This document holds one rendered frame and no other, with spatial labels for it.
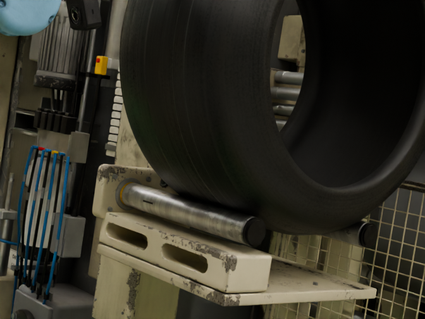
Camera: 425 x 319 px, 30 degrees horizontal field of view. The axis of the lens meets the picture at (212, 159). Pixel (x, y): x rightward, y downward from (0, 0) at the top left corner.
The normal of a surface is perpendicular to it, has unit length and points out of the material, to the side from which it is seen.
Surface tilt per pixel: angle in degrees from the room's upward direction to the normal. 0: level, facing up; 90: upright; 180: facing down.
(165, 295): 90
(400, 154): 49
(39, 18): 97
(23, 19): 97
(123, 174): 90
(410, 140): 58
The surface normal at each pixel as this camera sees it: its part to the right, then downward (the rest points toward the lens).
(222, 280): -0.75, -0.08
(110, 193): 0.64, 0.14
